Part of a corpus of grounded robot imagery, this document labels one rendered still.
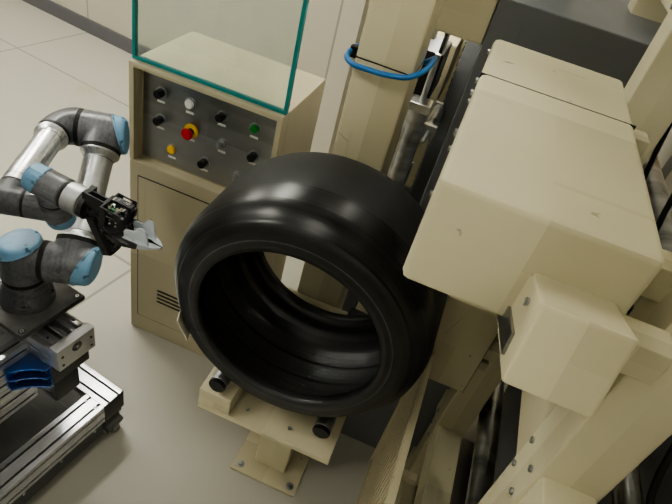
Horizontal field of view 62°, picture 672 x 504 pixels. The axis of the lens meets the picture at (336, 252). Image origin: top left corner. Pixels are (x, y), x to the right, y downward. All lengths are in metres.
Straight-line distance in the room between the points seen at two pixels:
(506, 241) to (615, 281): 0.12
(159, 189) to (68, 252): 0.56
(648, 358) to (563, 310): 0.16
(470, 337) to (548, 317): 0.90
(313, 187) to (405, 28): 0.38
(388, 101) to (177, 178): 1.05
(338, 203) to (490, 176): 0.46
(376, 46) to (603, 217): 0.71
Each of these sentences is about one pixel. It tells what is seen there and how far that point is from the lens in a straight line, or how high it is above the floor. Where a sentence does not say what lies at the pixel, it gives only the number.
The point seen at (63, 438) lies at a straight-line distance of 2.19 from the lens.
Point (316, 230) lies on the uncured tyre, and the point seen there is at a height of 1.46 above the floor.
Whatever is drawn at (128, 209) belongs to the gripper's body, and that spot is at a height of 1.22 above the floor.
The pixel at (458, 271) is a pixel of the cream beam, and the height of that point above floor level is 1.68.
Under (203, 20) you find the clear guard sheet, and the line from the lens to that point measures 1.86.
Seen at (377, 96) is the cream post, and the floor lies 1.59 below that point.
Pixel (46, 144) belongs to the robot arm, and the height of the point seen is 1.15.
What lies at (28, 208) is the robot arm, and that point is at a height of 1.12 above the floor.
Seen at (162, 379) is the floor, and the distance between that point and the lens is 2.58.
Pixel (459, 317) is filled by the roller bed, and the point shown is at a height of 1.15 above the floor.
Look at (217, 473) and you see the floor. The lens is 2.35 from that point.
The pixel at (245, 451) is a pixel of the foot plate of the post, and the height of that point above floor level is 0.01.
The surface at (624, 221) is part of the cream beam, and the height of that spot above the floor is 1.78.
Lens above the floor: 2.07
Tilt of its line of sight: 38 degrees down
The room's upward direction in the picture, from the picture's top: 16 degrees clockwise
